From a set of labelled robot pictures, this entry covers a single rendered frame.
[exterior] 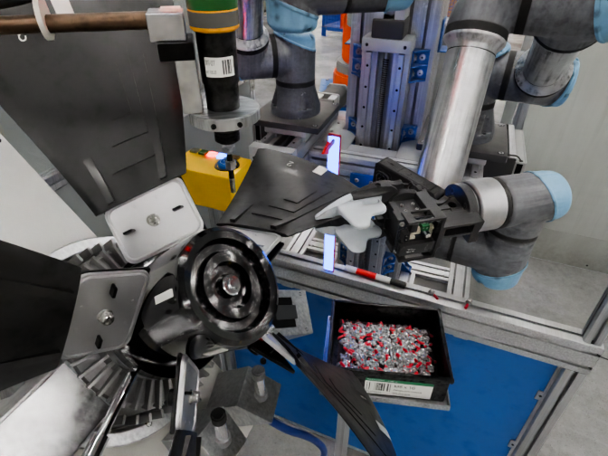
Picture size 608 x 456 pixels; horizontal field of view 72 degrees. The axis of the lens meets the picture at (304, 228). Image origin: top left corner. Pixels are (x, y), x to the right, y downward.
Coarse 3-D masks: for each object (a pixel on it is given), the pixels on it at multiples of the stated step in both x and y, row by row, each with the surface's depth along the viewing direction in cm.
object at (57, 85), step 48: (48, 0) 44; (96, 0) 45; (144, 0) 47; (0, 48) 42; (48, 48) 43; (96, 48) 44; (144, 48) 46; (0, 96) 42; (48, 96) 43; (96, 96) 43; (144, 96) 44; (48, 144) 43; (96, 144) 43; (144, 144) 44; (96, 192) 43; (144, 192) 44
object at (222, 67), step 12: (204, 36) 36; (216, 36) 36; (228, 36) 36; (204, 48) 37; (216, 48) 37; (228, 48) 37; (204, 60) 37; (216, 60) 37; (228, 60) 37; (204, 72) 38; (216, 72) 38; (228, 72) 38; (204, 84) 39; (216, 84) 38; (228, 84) 39; (216, 96) 39; (228, 96) 39; (216, 108) 40; (228, 108) 40; (216, 132) 42; (228, 132) 42; (228, 144) 43
